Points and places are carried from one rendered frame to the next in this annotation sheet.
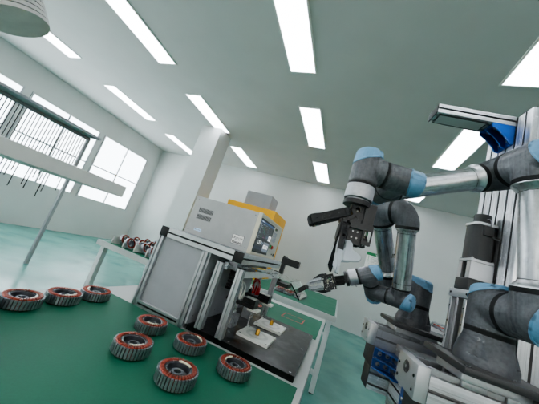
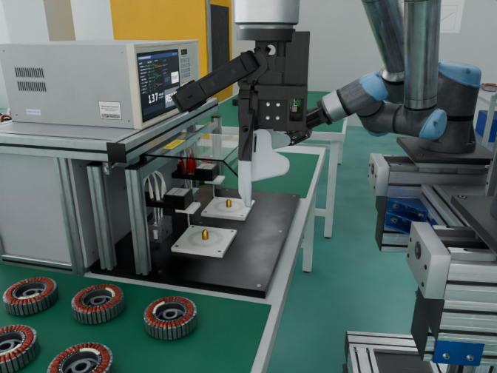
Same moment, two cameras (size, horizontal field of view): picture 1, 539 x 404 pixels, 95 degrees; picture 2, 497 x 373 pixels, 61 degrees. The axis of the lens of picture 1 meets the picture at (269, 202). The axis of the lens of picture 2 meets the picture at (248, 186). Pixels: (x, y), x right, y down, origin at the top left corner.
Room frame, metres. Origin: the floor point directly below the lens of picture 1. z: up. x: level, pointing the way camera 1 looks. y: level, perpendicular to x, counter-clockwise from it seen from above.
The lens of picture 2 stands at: (0.12, -0.15, 1.35)
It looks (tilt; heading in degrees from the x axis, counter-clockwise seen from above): 21 degrees down; 354
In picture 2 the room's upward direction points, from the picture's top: straight up
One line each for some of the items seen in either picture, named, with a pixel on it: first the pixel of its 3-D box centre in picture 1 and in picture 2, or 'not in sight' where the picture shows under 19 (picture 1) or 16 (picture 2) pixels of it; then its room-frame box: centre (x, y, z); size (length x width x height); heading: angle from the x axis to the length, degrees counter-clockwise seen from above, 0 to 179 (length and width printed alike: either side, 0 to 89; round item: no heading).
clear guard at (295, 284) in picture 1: (272, 279); (198, 155); (1.22, -0.13, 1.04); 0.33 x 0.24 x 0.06; 70
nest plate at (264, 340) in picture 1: (256, 336); (205, 240); (1.22, -0.14, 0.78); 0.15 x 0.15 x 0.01; 70
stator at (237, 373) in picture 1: (233, 367); (170, 317); (0.89, -0.06, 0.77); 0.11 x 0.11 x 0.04
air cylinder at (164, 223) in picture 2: (230, 318); (159, 228); (1.27, 0.00, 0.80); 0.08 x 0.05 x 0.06; 160
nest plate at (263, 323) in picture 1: (270, 325); (228, 208); (1.45, -0.22, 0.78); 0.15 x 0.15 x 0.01; 70
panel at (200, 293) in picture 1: (230, 284); (140, 173); (1.42, 0.06, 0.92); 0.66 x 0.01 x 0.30; 160
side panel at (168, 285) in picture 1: (171, 278); (29, 212); (1.16, 0.31, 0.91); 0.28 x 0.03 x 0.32; 70
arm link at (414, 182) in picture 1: (398, 182); not in sight; (0.66, -0.33, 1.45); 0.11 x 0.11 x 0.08; 86
